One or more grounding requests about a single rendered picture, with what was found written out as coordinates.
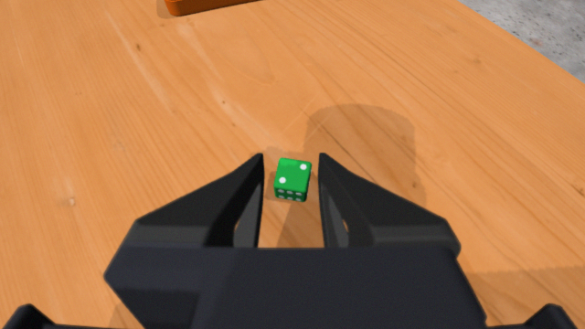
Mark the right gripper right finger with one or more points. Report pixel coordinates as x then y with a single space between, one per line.
374 216

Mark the green die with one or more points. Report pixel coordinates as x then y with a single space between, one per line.
292 179

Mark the orange digital multimeter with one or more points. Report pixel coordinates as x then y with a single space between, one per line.
189 7

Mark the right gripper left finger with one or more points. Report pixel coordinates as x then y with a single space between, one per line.
209 214

